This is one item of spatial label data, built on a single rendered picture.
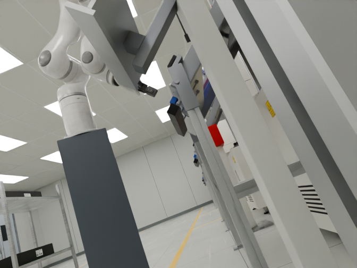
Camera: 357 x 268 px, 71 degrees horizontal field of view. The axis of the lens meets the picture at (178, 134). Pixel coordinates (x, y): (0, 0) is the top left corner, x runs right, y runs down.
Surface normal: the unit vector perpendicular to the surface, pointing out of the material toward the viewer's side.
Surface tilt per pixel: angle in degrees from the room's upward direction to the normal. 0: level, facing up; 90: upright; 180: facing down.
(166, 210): 90
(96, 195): 90
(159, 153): 90
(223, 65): 90
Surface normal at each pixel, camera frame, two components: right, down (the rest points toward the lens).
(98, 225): 0.19, -0.34
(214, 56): -0.08, -0.25
